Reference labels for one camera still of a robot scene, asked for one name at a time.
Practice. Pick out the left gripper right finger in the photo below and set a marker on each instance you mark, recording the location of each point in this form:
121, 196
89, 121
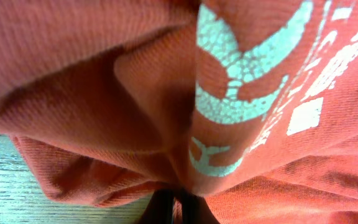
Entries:
195, 210

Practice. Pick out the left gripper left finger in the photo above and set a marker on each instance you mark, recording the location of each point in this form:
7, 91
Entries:
160, 208

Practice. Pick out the red t-shirt white print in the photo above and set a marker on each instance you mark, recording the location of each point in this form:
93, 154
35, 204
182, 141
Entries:
252, 105

